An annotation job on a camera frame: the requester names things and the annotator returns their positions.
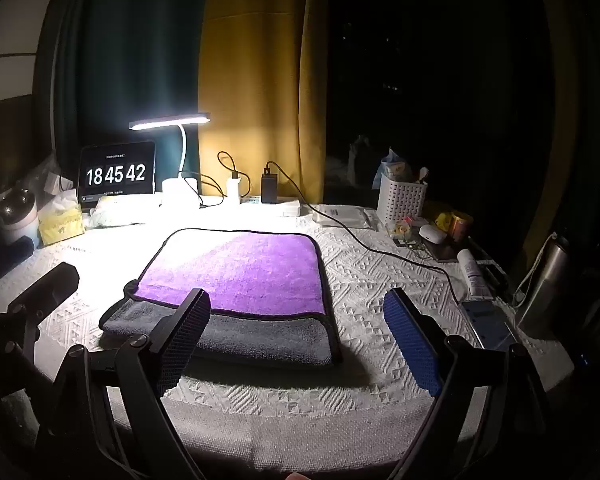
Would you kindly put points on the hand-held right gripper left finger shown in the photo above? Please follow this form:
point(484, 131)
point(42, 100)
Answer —
point(184, 342)

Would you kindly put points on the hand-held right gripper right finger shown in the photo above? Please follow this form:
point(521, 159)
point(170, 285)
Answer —
point(414, 342)

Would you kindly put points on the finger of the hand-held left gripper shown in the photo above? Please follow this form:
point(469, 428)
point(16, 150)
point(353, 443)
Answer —
point(50, 284)

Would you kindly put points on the gray towel black trim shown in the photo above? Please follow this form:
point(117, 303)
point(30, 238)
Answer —
point(260, 337)

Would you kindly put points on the purple towel black trim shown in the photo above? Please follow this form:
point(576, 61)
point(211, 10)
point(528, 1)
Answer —
point(240, 270)

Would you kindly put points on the dark cylinder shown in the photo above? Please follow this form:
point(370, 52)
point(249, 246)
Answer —
point(10, 257)

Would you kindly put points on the yellow tissue pack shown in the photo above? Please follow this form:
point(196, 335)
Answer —
point(62, 222)

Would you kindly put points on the white textured tablecloth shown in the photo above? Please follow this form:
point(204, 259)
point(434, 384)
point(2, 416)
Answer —
point(380, 280)

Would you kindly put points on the pink white round humidifier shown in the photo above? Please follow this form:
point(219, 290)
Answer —
point(17, 215)

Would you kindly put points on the blue grey flat phone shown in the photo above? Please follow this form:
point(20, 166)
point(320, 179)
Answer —
point(490, 322)

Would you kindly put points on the white tube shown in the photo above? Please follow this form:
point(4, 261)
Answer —
point(472, 275)

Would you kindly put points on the brown flat wallet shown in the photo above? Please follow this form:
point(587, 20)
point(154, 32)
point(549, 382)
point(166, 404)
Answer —
point(446, 251)

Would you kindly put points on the clear plastic bag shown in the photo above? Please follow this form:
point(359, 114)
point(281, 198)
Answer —
point(115, 212)

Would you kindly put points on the white earbud case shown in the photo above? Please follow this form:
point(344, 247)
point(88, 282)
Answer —
point(432, 234)

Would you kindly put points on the small clear snack container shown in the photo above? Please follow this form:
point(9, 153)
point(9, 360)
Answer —
point(402, 232)

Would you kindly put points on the yellow can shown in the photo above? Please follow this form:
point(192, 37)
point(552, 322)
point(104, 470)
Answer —
point(461, 224)

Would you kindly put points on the tablet clock display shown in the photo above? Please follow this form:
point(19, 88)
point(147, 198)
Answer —
point(116, 174)

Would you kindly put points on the white slotted plastic basket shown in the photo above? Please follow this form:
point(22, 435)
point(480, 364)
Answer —
point(402, 202)

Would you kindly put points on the steel water bottle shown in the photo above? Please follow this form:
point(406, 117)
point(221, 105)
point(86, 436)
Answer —
point(545, 285)

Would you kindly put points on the white flat packet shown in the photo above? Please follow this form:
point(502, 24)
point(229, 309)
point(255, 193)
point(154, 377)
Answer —
point(344, 217)

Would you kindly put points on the white desk lamp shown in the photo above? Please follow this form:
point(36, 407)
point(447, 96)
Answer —
point(180, 190)

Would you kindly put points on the white charger plug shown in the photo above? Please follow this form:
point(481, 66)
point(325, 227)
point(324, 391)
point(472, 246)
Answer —
point(234, 191)

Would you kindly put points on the white power strip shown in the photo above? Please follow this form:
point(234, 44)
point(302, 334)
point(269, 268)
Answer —
point(280, 206)

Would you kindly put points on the black charger plug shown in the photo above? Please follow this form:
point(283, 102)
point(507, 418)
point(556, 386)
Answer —
point(269, 186)

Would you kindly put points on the blue white packet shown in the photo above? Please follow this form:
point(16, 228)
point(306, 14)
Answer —
point(394, 165)

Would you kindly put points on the dark green curtain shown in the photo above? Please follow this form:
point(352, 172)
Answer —
point(130, 50)

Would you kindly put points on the mustard yellow curtain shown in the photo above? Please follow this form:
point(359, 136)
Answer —
point(265, 85)

